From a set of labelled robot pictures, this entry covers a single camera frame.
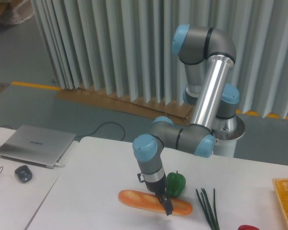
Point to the cardboard boxes in plastic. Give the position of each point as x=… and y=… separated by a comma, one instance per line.
x=13, y=12

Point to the green bell pepper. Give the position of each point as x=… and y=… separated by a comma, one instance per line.
x=175, y=184

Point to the pale folding screen divider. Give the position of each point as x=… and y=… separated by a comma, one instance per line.
x=125, y=46

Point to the flat brown cardboard sheet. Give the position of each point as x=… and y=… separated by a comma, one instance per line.
x=179, y=114

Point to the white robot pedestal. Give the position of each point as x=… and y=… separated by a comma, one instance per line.
x=227, y=132

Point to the green chives bunch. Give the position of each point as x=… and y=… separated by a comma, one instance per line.
x=209, y=210

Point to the silver laptop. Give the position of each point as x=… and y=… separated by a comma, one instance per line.
x=37, y=146

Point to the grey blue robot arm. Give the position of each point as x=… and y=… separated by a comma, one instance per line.
x=212, y=98

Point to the white usb plug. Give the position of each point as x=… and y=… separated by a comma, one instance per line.
x=59, y=165

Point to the black computer mouse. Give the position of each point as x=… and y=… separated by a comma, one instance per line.
x=23, y=173

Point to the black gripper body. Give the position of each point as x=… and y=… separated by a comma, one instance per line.
x=158, y=187

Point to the red bell pepper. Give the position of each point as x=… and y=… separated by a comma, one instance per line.
x=247, y=227

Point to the orange baguette bread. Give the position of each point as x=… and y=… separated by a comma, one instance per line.
x=150, y=202

